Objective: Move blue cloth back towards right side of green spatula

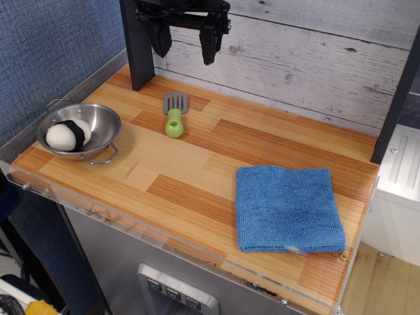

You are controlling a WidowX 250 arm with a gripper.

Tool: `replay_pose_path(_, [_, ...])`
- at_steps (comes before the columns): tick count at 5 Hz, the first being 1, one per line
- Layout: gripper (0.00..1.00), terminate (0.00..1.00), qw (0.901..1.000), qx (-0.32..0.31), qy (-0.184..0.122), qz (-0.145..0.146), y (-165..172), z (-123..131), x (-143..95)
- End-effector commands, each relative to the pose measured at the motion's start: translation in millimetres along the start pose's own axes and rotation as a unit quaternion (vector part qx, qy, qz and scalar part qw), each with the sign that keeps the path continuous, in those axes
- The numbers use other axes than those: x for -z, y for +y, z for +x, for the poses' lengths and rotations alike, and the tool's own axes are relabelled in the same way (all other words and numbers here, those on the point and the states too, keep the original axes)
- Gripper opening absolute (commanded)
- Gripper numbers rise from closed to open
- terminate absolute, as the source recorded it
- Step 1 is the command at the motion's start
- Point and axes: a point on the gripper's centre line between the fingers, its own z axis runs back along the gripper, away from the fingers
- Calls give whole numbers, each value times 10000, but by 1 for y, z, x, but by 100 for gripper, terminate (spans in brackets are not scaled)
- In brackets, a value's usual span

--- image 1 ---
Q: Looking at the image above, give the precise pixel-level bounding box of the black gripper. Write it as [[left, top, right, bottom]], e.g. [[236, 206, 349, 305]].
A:
[[135, 0, 231, 65]]

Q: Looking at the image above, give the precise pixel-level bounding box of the blue cloth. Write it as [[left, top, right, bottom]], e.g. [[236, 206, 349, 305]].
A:
[[235, 166, 347, 253]]

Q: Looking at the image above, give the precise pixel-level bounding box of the white rice ball toy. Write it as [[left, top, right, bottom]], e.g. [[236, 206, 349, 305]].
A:
[[46, 119, 91, 152]]

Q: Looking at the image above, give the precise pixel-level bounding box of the clear acrylic edge guard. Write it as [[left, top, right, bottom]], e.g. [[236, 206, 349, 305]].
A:
[[0, 159, 381, 315]]

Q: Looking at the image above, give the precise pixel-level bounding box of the silver button panel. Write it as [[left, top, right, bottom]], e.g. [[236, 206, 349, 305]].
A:
[[137, 262, 219, 314]]

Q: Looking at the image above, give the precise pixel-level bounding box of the white side cabinet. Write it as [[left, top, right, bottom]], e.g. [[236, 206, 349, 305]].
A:
[[361, 125, 419, 266]]

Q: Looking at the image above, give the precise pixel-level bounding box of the yellow black object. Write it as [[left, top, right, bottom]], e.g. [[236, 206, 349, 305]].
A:
[[1, 295, 58, 315]]

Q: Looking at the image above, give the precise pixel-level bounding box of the dark left post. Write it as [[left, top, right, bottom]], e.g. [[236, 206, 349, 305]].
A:
[[119, 0, 155, 91]]

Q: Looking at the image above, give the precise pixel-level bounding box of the dark post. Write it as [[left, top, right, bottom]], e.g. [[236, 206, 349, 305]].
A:
[[370, 30, 419, 165], [119, 0, 155, 91]]

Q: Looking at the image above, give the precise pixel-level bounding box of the green handled grey spatula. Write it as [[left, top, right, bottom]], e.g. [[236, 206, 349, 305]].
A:
[[163, 92, 188, 138]]

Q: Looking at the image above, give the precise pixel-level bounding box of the steel bowl with handles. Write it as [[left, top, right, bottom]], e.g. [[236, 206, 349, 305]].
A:
[[36, 103, 121, 165]]

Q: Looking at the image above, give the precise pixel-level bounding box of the dark right post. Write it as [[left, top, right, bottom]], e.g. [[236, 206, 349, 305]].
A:
[[370, 30, 419, 165]]

